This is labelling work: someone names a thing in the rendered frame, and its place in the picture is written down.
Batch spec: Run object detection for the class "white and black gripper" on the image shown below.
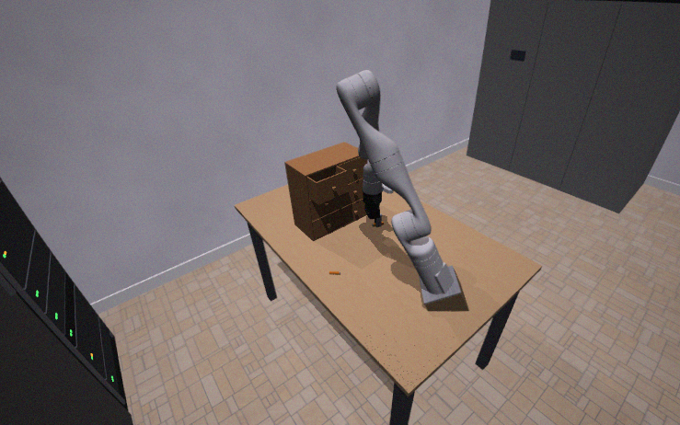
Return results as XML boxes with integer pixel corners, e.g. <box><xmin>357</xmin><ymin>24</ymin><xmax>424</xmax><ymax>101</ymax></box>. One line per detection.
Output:
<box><xmin>363</xmin><ymin>181</ymin><xmax>393</xmax><ymax>227</ymax></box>

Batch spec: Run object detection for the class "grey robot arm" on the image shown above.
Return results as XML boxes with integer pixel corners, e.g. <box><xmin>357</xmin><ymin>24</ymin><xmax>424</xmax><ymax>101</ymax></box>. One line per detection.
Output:
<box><xmin>337</xmin><ymin>70</ymin><xmax>454</xmax><ymax>294</ymax></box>

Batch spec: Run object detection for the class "brown wooden drawer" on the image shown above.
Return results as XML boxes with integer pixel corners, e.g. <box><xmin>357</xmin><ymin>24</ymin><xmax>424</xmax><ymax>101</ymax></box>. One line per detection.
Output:
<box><xmin>339</xmin><ymin>157</ymin><xmax>366</xmax><ymax>183</ymax></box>
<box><xmin>341</xmin><ymin>199</ymin><xmax>366</xmax><ymax>226</ymax></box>
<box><xmin>306</xmin><ymin>166</ymin><xmax>348</xmax><ymax>205</ymax></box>
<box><xmin>340</xmin><ymin>178</ymin><xmax>363</xmax><ymax>207</ymax></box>
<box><xmin>309</xmin><ymin>196</ymin><xmax>340</xmax><ymax>220</ymax></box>
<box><xmin>312</xmin><ymin>209</ymin><xmax>341</xmax><ymax>239</ymax></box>

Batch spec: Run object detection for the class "brown wooden chest of drawers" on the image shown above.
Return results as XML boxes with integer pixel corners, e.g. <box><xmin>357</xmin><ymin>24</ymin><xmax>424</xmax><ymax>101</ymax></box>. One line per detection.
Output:
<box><xmin>284</xmin><ymin>142</ymin><xmax>359</xmax><ymax>241</ymax></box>

